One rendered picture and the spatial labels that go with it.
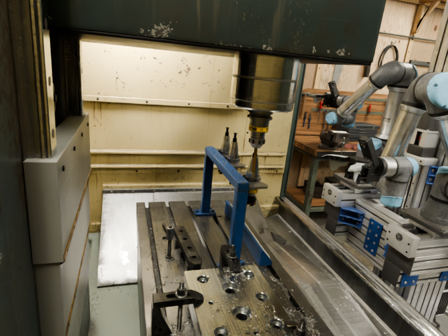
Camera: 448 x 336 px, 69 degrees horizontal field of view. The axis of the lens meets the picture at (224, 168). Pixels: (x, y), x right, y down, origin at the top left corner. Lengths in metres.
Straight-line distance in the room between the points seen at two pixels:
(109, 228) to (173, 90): 0.78
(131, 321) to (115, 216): 0.59
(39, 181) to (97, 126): 1.26
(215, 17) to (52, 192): 0.41
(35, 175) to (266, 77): 0.49
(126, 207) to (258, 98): 1.24
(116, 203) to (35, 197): 1.29
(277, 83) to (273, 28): 0.12
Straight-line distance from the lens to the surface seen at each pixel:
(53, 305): 0.68
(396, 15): 4.68
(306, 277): 1.49
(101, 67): 1.76
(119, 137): 1.81
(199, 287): 0.96
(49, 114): 0.56
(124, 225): 1.75
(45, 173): 0.56
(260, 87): 0.74
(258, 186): 1.06
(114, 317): 1.43
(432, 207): 1.62
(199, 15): 0.65
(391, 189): 1.36
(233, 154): 1.29
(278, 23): 0.70
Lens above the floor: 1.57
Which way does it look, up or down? 17 degrees down
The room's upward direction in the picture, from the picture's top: 5 degrees clockwise
